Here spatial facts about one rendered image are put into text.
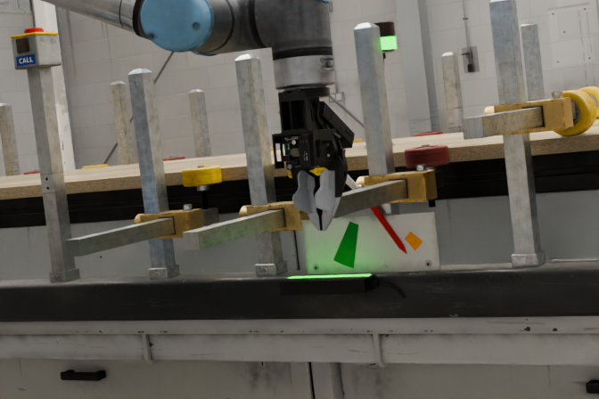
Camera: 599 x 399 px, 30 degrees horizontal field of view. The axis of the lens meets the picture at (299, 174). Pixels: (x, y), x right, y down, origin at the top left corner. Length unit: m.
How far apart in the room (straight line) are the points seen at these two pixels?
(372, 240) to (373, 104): 0.24
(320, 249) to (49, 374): 1.02
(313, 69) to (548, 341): 0.63
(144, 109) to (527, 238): 0.80
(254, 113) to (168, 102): 9.41
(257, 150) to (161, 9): 0.58
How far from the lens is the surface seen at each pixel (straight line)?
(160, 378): 2.61
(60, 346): 2.47
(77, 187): 2.56
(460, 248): 2.15
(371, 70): 1.95
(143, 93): 2.21
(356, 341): 2.06
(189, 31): 1.54
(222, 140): 11.09
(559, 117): 1.83
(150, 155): 2.21
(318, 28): 1.64
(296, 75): 1.63
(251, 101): 2.07
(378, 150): 1.95
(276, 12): 1.64
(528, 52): 2.99
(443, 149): 2.03
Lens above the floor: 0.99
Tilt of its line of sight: 3 degrees down
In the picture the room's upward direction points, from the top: 6 degrees counter-clockwise
